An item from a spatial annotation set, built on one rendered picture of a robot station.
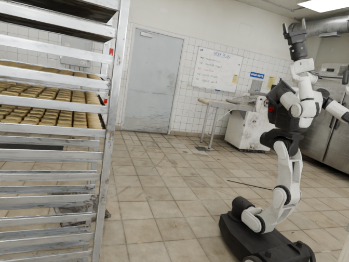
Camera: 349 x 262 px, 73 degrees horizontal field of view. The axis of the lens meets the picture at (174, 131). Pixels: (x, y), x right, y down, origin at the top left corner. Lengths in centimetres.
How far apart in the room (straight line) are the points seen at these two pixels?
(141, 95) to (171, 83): 69
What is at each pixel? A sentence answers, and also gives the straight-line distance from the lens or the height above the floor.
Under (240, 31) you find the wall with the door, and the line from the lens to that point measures 578.
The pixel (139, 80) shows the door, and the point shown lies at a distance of 496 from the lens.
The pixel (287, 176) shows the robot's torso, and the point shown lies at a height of 75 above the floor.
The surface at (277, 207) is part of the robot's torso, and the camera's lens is 193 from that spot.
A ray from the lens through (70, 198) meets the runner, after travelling 104.
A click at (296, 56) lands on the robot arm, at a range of 157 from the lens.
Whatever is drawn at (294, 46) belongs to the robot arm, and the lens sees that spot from 157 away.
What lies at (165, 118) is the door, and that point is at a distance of 521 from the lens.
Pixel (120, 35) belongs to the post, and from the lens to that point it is 88.
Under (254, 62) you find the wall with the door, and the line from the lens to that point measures 600.
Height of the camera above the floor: 131
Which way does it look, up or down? 13 degrees down
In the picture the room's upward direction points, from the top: 10 degrees clockwise
